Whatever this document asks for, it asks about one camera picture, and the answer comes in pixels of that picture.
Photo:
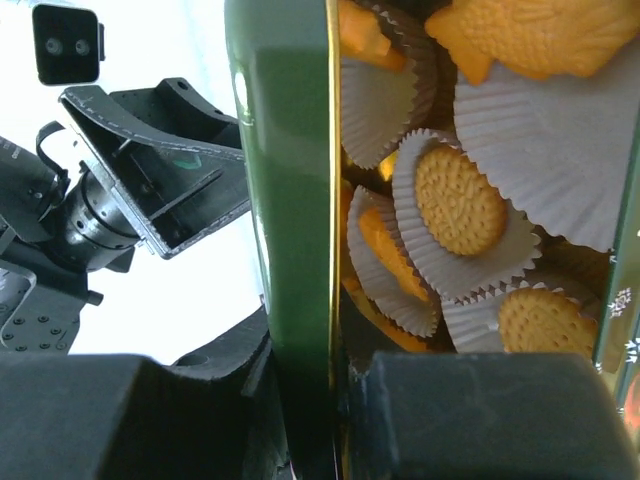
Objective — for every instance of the green cookie tin box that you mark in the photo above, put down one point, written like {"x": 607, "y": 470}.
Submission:
{"x": 486, "y": 145}

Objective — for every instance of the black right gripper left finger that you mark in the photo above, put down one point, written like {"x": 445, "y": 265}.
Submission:
{"x": 214, "y": 414}

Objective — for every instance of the round orange chip cookie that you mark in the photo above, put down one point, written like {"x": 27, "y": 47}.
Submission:
{"x": 463, "y": 212}

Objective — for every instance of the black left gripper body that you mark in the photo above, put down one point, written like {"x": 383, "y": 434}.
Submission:
{"x": 166, "y": 191}

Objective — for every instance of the gold tin lid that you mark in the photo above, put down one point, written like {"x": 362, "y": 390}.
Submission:
{"x": 282, "y": 57}

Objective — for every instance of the orange fish cookie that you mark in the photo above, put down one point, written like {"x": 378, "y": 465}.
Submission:
{"x": 361, "y": 38}
{"x": 536, "y": 39}

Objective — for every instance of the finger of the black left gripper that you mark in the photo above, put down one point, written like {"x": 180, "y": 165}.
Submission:
{"x": 91, "y": 111}
{"x": 175, "y": 107}

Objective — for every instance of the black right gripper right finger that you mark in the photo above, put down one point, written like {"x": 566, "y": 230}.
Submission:
{"x": 486, "y": 416}

